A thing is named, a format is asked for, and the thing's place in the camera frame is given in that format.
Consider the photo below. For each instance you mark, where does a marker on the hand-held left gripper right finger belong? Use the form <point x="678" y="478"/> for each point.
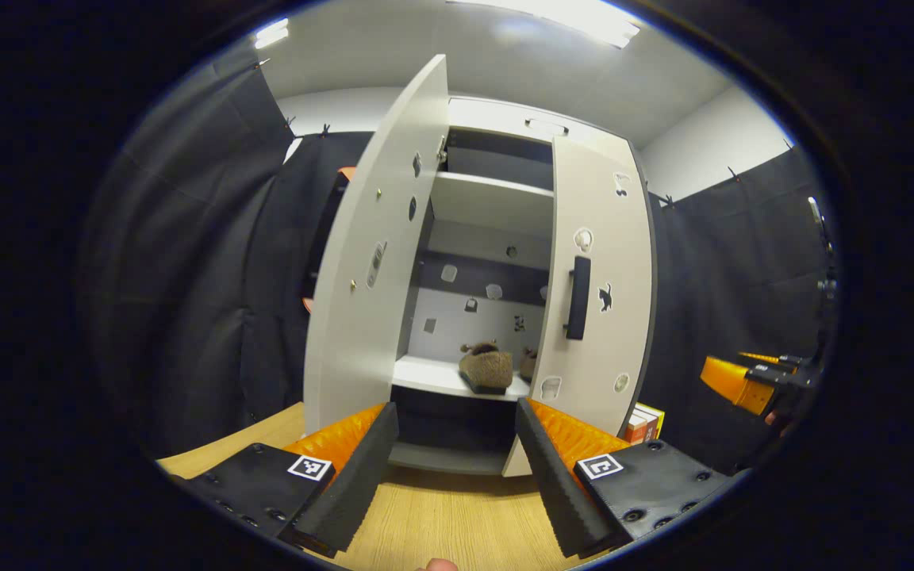
<point x="552" y="484"/>

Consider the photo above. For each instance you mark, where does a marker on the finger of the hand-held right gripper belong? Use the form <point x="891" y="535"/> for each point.
<point x="731" y="385"/>
<point x="774" y="361"/>

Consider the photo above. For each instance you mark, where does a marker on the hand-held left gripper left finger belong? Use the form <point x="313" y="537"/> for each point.
<point x="358" y="484"/>

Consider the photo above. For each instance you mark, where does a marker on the white cabinet door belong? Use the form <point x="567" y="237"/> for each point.
<point x="592" y="373"/>
<point x="362" y="341"/>

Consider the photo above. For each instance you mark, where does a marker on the brown fuzzy shoe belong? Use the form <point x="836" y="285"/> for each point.
<point x="528" y="366"/>
<point x="487" y="369"/>

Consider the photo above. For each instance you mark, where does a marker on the white shoe cabinet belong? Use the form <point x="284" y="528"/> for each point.
<point x="449" y="345"/>

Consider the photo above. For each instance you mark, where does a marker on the grey cabinet shelf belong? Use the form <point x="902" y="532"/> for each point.
<point x="441" y="458"/>

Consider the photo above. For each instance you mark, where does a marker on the white cabinet shelf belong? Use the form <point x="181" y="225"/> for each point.
<point x="497" y="202"/>
<point x="433" y="374"/>

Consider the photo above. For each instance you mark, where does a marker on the red and yellow box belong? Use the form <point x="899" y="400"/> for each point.
<point x="643" y="424"/>

